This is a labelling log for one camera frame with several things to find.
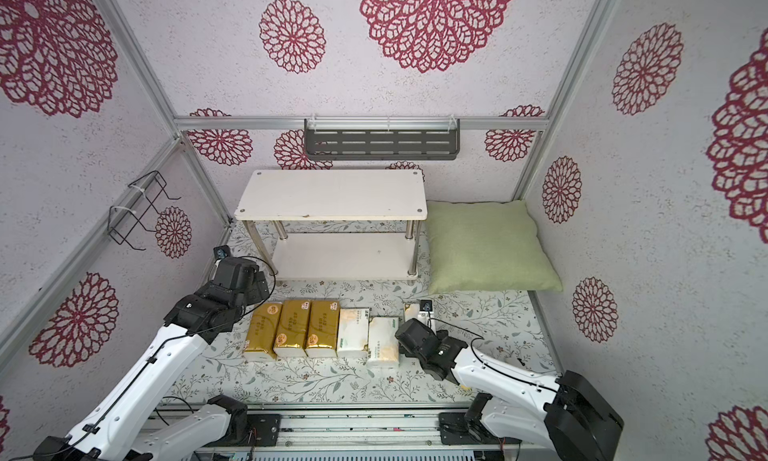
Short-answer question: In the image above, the white tissue pack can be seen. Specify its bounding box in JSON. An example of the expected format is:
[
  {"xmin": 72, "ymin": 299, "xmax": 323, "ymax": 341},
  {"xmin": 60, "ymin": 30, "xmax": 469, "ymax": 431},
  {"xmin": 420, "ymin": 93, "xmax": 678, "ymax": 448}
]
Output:
[
  {"xmin": 366, "ymin": 317, "xmax": 400, "ymax": 369},
  {"xmin": 336, "ymin": 308, "xmax": 370, "ymax": 358},
  {"xmin": 404, "ymin": 303, "xmax": 421, "ymax": 322}
]

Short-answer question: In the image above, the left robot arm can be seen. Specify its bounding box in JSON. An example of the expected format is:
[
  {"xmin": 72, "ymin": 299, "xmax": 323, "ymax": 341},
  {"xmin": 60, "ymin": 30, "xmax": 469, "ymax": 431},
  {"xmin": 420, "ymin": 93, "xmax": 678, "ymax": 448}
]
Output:
[{"xmin": 31, "ymin": 246, "xmax": 271, "ymax": 460}]

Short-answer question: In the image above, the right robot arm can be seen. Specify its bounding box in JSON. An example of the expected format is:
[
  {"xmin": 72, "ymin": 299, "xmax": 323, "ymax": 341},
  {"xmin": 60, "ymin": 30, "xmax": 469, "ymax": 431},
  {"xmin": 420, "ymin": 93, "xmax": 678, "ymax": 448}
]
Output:
[{"xmin": 395, "ymin": 319, "xmax": 624, "ymax": 460}]

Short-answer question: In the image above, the gold tissue pack left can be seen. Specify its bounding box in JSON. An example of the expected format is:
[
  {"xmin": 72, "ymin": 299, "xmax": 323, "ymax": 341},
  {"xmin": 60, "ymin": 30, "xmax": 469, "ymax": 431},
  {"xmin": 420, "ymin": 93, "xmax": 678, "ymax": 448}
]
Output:
[{"xmin": 242, "ymin": 302, "xmax": 282, "ymax": 362}]

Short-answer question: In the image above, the gold tissue pack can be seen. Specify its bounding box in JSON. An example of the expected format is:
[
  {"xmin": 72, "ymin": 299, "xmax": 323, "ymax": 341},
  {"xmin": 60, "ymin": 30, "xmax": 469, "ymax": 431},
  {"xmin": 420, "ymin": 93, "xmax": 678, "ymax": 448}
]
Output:
[
  {"xmin": 305, "ymin": 300, "xmax": 340, "ymax": 358},
  {"xmin": 242, "ymin": 302, "xmax": 282, "ymax": 362},
  {"xmin": 273, "ymin": 300, "xmax": 311, "ymax": 358}
]

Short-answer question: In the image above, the gold tissue pack middle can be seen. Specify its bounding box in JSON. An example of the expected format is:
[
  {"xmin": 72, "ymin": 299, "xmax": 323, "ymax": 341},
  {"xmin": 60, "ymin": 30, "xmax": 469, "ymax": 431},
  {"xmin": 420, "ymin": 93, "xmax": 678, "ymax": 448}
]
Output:
[{"xmin": 273, "ymin": 300, "xmax": 311, "ymax": 358}]

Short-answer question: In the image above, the gold tissue pack right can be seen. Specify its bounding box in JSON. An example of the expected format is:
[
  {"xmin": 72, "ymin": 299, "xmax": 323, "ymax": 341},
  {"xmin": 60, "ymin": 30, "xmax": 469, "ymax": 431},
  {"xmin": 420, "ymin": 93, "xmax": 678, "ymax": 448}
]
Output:
[{"xmin": 305, "ymin": 300, "xmax": 340, "ymax": 358}]

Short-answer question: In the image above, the white two-tier shelf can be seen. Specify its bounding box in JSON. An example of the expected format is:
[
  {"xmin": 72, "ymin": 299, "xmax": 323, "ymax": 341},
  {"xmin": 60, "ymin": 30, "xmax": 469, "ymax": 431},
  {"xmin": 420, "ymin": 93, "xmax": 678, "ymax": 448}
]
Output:
[{"xmin": 234, "ymin": 169, "xmax": 428, "ymax": 281}]

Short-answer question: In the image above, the floral patterned floor mat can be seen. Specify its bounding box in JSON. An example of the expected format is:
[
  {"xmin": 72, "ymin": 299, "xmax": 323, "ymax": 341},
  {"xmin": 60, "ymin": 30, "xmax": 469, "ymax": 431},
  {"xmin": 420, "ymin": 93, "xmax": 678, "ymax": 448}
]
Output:
[{"xmin": 170, "ymin": 234, "xmax": 560, "ymax": 406}]

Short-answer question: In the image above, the green cushion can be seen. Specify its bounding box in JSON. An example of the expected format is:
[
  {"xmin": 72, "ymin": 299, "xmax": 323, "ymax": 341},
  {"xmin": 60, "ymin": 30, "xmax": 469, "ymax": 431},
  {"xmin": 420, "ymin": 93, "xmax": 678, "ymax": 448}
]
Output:
[{"xmin": 426, "ymin": 200, "xmax": 563, "ymax": 295}]

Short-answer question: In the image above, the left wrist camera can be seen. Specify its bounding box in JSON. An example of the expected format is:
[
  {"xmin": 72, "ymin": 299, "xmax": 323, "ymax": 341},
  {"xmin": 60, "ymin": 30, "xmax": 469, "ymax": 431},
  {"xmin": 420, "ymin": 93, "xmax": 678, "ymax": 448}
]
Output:
[{"xmin": 213, "ymin": 245, "xmax": 232, "ymax": 265}]

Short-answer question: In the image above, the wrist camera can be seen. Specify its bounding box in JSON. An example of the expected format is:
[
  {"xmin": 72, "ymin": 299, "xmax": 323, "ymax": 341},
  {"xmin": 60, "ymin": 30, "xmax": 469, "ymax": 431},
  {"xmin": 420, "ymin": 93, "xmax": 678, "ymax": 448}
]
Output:
[
  {"xmin": 417, "ymin": 299, "xmax": 433, "ymax": 327},
  {"xmin": 213, "ymin": 245, "xmax": 232, "ymax": 265}
]

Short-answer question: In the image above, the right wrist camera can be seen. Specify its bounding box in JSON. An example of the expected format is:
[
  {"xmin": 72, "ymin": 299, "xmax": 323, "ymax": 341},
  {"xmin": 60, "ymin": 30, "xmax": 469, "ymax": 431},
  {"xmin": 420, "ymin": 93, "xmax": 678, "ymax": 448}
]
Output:
[{"xmin": 417, "ymin": 299, "xmax": 433, "ymax": 327}]

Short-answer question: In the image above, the black wire wall rack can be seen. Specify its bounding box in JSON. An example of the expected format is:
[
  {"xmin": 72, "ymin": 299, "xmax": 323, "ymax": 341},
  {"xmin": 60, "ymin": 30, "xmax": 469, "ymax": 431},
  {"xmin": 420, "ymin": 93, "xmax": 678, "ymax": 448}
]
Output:
[{"xmin": 106, "ymin": 170, "xmax": 181, "ymax": 252}]

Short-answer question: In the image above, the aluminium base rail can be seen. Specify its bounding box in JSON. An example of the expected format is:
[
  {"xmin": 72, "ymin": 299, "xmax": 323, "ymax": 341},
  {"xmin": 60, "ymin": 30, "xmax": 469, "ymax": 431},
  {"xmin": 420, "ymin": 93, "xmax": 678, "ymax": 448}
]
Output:
[{"xmin": 186, "ymin": 407, "xmax": 556, "ymax": 460}]

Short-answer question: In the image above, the grey slotted wall shelf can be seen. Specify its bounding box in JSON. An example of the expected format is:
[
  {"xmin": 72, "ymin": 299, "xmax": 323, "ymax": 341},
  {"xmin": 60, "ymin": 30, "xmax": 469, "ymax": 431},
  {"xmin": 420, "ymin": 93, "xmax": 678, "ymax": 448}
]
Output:
[{"xmin": 303, "ymin": 118, "xmax": 461, "ymax": 161}]

